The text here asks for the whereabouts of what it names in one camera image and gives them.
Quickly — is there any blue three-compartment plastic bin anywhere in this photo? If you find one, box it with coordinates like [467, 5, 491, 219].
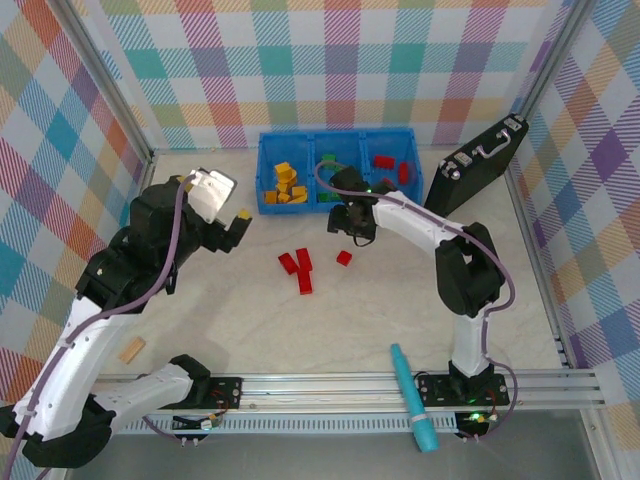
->
[257, 128, 426, 216]

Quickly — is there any small wooden block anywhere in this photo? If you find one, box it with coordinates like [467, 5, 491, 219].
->
[117, 336, 148, 364]

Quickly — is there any teal pen-shaped tool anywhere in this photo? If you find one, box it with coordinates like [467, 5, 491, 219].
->
[389, 342, 440, 454]

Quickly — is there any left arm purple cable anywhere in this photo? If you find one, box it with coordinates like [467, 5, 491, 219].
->
[4, 174, 199, 480]

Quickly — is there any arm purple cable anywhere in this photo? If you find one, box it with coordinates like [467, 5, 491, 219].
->
[313, 158, 521, 444]
[4, 174, 199, 480]

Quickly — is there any aluminium floor rail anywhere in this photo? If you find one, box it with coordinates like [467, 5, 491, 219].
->
[134, 152, 157, 200]
[149, 143, 261, 154]
[502, 169, 576, 371]

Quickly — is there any aluminium frame post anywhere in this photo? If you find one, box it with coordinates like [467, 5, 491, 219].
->
[57, 0, 156, 161]
[512, 0, 604, 121]

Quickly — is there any black briefcase with metal handle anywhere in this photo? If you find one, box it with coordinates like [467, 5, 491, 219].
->
[423, 113, 530, 217]

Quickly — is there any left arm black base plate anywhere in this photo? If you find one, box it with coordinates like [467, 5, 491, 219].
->
[204, 375, 244, 412]

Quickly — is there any aluminium mounting rail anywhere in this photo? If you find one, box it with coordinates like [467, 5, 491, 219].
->
[94, 369, 606, 412]

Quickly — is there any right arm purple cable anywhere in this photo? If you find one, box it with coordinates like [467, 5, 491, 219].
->
[313, 158, 521, 444]

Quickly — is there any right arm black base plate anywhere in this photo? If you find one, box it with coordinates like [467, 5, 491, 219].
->
[417, 370, 511, 407]

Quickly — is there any slotted grey cable duct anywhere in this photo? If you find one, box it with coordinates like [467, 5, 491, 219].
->
[119, 413, 461, 434]

